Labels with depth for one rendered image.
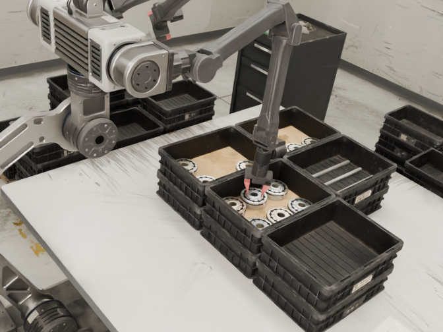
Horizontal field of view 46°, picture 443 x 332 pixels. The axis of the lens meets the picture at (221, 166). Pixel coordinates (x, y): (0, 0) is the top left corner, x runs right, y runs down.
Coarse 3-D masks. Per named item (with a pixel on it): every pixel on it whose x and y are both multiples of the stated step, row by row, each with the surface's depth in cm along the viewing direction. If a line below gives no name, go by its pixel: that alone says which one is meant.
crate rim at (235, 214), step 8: (272, 160) 209; (280, 160) 210; (296, 168) 206; (232, 176) 196; (240, 176) 197; (304, 176) 202; (208, 184) 190; (216, 184) 190; (320, 184) 198; (208, 192) 187; (328, 192) 195; (216, 200) 184; (224, 200) 183; (328, 200) 191; (224, 208) 182; (232, 208) 180; (232, 216) 179; (240, 216) 177; (288, 216) 180; (248, 224) 174; (272, 224) 175; (256, 232) 171
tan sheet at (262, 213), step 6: (288, 192) 209; (288, 198) 205; (270, 204) 201; (276, 204) 201; (282, 204) 202; (246, 210) 196; (252, 210) 196; (258, 210) 197; (264, 210) 197; (246, 216) 193; (252, 216) 193; (258, 216) 194; (264, 216) 194
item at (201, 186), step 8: (224, 128) 225; (192, 136) 216; (200, 136) 218; (248, 136) 222; (168, 144) 209; (176, 144) 210; (160, 152) 205; (168, 160) 202; (176, 168) 199; (184, 168) 196; (184, 176) 196; (192, 176) 193; (224, 176) 195; (200, 184) 189
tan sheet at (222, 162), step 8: (216, 152) 227; (224, 152) 228; (232, 152) 229; (192, 160) 220; (200, 160) 221; (208, 160) 221; (216, 160) 222; (224, 160) 223; (232, 160) 224; (240, 160) 224; (248, 160) 225; (200, 168) 216; (208, 168) 216; (216, 168) 217; (224, 168) 218; (232, 168) 219; (216, 176) 212
